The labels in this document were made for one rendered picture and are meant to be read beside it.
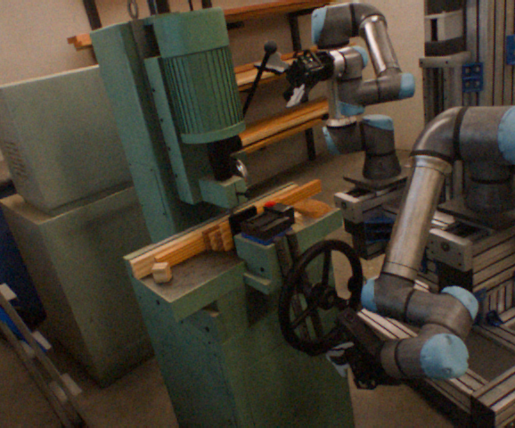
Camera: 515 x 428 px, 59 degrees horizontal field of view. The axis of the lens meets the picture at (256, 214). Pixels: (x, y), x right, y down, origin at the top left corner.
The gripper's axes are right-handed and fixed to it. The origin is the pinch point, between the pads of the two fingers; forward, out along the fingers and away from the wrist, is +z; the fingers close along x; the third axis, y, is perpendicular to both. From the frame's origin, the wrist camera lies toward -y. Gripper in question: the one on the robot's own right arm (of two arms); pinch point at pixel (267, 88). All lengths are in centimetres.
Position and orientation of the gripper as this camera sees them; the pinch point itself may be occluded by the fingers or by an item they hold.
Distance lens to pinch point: 122.8
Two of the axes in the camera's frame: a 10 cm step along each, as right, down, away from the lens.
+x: 5.5, 8.0, -2.5
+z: -7.7, 3.6, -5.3
